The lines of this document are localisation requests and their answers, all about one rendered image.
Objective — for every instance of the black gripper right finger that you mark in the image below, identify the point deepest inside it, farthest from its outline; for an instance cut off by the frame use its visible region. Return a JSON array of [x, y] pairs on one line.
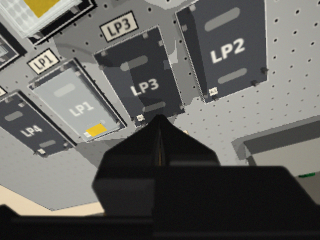
[[181, 149]]

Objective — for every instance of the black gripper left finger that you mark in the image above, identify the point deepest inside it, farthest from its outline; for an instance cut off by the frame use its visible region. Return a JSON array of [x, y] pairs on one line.
[[139, 148]]

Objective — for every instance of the grey perforated base plate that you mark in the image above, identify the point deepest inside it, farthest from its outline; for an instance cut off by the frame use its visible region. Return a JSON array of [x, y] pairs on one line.
[[290, 97]]

